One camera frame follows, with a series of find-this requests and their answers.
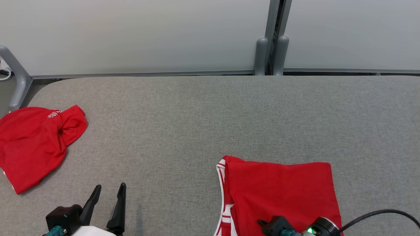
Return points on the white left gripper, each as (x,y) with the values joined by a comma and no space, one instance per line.
(92,232)

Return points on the red white striped jersey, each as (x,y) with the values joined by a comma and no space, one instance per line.
(282,190)

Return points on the crumpled red printed garment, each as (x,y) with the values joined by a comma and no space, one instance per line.
(32,147)

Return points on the grey partition end leg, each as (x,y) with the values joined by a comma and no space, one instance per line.
(23,85)

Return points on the white partition panel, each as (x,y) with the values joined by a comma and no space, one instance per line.
(131,32)
(354,32)

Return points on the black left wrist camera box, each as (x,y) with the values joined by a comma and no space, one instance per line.
(64,216)

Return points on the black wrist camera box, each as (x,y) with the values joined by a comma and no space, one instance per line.
(64,216)
(279,224)

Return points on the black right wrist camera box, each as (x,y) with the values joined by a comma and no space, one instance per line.
(279,224)

